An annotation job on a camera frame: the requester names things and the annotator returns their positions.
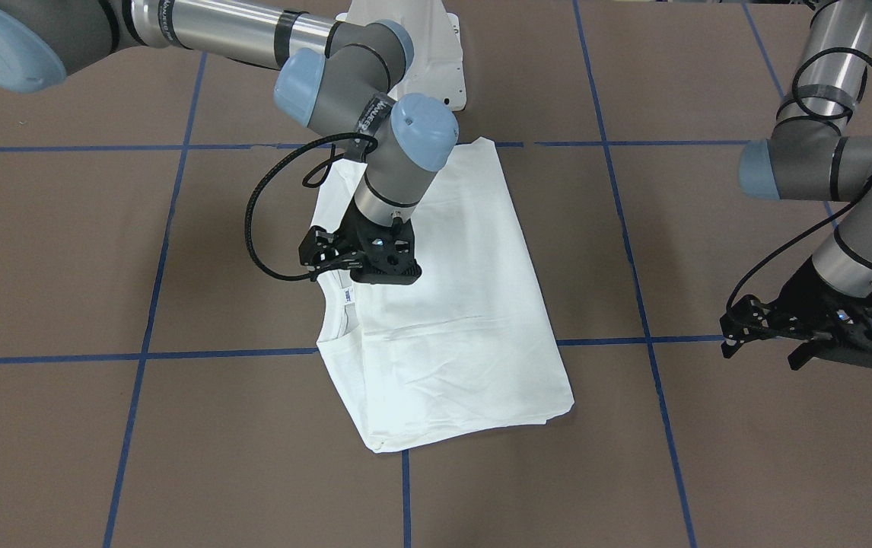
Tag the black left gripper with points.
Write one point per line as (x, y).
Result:
(803, 291)

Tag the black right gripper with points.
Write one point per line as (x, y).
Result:
(350, 234)

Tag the white long-sleeve printed shirt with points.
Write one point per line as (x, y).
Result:
(469, 346)

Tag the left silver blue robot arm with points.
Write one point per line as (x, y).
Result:
(820, 150)

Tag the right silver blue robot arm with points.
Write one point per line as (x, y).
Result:
(379, 84)

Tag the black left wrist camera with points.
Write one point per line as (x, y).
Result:
(749, 320)

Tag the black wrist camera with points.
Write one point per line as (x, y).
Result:
(749, 320)
(321, 250)

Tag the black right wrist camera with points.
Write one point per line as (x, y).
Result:
(321, 250)

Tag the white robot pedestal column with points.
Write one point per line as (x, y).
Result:
(437, 68)

